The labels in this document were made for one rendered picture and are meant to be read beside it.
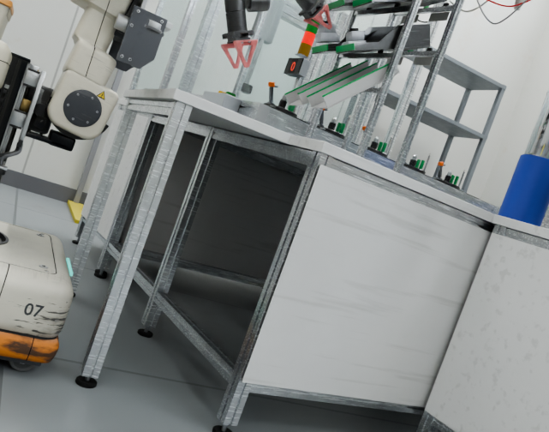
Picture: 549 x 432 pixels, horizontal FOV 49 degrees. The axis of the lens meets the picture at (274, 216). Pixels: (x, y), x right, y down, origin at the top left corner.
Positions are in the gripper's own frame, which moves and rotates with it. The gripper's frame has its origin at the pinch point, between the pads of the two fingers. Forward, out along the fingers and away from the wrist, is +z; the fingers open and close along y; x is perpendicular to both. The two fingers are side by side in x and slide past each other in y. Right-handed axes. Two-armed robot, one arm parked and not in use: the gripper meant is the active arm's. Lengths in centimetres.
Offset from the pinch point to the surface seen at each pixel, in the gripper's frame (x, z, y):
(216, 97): 39.1, -3.8, 29.3
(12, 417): 143, -3, -54
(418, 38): -13.0, 18.6, -22.6
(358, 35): 0.8, 4.9, -17.4
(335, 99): 22.2, 12.7, -21.9
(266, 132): 48, 0, -33
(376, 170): 35, 27, -48
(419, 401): 72, 101, -41
